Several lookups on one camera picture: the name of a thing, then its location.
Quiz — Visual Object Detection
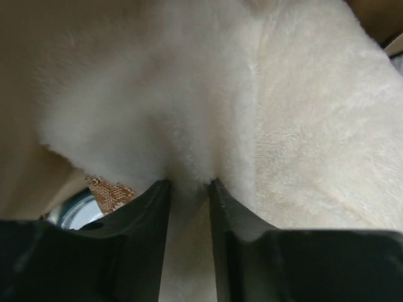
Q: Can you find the tan fabric pet tent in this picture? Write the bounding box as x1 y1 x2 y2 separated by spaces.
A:
85 176 135 215

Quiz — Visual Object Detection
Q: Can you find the teal pet feeder stand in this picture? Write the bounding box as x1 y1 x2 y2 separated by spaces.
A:
43 189 104 230

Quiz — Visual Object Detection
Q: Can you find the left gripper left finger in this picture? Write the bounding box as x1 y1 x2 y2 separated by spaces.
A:
1 181 171 301

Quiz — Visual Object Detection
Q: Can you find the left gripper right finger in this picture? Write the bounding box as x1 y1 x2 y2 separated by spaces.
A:
209 181 402 301

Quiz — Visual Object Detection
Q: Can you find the white fluffy cushion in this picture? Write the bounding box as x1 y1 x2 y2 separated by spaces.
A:
1 1 402 301

